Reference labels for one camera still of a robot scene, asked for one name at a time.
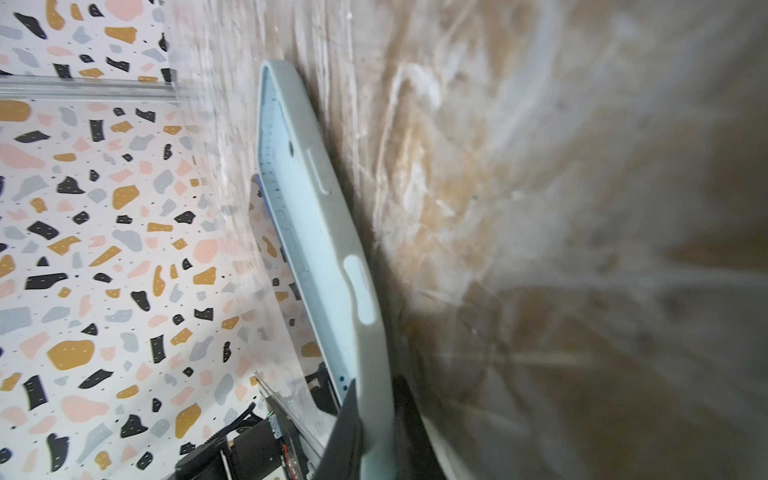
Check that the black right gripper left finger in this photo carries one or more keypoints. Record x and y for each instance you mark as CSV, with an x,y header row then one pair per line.
x,y
342,456

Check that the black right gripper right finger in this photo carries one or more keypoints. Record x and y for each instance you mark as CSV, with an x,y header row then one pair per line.
x,y
416,459

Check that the mint phone case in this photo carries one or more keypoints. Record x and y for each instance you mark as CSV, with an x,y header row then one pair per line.
x,y
325,254

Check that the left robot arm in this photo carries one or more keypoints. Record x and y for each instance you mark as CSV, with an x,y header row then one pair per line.
x,y
249,447

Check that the left corner aluminium post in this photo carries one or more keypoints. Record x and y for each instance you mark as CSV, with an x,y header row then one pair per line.
x,y
50,88

